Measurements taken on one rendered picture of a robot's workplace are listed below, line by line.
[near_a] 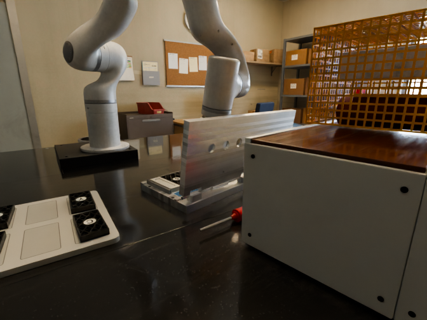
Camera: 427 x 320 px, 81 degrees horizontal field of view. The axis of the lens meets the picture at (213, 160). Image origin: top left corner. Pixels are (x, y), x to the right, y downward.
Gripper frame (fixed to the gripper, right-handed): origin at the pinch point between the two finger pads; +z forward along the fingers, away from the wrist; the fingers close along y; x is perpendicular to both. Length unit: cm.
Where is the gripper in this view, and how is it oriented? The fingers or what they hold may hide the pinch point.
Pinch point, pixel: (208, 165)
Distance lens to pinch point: 77.9
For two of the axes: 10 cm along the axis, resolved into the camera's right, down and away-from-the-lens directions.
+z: -1.5, 9.0, 4.0
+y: -7.1, 1.9, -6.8
